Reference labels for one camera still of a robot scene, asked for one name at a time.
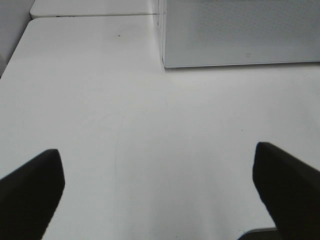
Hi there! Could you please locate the white microwave door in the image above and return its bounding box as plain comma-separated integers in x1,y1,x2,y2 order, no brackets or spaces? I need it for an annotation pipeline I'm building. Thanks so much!
164,0,320,68

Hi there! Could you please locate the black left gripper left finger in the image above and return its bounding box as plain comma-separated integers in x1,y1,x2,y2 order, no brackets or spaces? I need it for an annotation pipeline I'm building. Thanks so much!
0,149,65,240

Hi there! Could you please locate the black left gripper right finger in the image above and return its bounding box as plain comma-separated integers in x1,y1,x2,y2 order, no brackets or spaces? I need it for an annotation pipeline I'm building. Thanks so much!
252,142,320,240

